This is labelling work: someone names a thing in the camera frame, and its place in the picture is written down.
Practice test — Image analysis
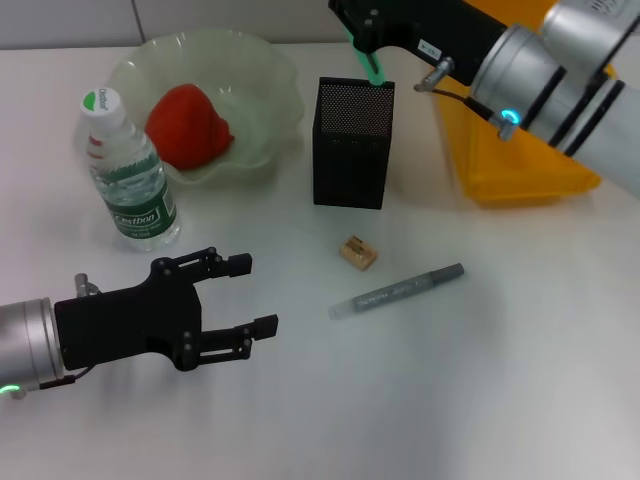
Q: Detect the right wrist connector cable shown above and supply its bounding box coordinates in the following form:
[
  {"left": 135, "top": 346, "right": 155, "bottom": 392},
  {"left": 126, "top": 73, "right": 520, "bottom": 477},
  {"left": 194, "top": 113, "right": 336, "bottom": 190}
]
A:
[{"left": 413, "top": 56, "right": 516, "bottom": 142}]

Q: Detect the wrist connector cable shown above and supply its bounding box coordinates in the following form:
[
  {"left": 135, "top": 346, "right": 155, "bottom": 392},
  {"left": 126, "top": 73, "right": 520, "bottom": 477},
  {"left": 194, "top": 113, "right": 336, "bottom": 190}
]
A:
[
  {"left": 413, "top": 56, "right": 516, "bottom": 142},
  {"left": 39, "top": 273, "right": 101, "bottom": 390}
]

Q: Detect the green utility knife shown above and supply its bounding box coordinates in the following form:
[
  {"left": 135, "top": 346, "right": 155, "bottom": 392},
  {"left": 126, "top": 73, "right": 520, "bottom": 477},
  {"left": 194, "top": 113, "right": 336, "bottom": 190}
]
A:
[{"left": 344, "top": 27, "right": 387, "bottom": 87}]

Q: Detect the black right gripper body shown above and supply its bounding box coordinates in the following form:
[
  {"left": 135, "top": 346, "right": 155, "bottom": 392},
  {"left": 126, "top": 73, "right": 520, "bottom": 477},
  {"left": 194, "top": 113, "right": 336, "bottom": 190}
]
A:
[{"left": 367, "top": 0, "right": 507, "bottom": 86}]

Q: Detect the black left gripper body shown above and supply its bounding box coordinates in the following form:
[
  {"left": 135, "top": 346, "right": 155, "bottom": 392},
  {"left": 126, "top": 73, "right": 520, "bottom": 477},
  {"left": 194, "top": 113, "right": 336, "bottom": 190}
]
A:
[{"left": 53, "top": 258, "right": 204, "bottom": 372}]

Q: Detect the left wrist connector cable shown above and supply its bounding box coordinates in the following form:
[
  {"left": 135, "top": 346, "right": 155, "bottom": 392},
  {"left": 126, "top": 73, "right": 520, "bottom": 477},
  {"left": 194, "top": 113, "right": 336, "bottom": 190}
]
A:
[{"left": 39, "top": 273, "right": 101, "bottom": 390}]

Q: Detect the grey marker pen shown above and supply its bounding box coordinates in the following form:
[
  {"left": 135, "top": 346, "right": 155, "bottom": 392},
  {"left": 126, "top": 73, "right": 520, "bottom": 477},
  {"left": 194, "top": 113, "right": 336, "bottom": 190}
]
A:
[{"left": 328, "top": 263, "right": 465, "bottom": 321}]

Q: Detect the beige eraser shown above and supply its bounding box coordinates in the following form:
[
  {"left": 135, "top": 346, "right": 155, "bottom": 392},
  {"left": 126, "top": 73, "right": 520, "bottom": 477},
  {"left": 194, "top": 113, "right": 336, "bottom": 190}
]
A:
[{"left": 338, "top": 234, "right": 380, "bottom": 273}]

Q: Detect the red object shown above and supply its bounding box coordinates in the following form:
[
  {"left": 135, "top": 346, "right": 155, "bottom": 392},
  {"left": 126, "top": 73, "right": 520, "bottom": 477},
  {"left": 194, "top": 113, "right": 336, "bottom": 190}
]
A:
[{"left": 144, "top": 84, "right": 236, "bottom": 170}]

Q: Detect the clear green-label water bottle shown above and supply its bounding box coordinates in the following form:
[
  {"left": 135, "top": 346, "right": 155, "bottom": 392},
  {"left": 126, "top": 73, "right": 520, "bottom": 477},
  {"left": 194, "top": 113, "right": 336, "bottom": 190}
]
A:
[{"left": 79, "top": 87, "right": 180, "bottom": 253}]

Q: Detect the yellow plastic bin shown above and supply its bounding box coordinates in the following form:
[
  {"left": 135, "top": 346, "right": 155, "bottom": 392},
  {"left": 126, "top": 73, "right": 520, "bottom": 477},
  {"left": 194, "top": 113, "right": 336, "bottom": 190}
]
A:
[{"left": 432, "top": 64, "right": 619, "bottom": 207}]

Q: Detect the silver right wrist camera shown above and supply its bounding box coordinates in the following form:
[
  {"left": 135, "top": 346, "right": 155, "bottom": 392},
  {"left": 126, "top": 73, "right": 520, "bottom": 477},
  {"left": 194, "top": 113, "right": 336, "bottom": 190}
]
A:
[{"left": 542, "top": 0, "right": 640, "bottom": 81}]

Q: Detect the black mesh pen holder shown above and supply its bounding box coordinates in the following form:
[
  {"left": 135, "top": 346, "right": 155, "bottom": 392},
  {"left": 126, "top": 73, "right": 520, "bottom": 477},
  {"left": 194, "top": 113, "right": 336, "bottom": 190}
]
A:
[{"left": 312, "top": 76, "right": 396, "bottom": 211}]

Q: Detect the pale green wavy fruit plate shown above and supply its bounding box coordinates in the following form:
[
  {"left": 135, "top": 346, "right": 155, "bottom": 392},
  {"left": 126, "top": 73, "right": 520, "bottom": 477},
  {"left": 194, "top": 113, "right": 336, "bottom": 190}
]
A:
[{"left": 107, "top": 29, "right": 306, "bottom": 190}]

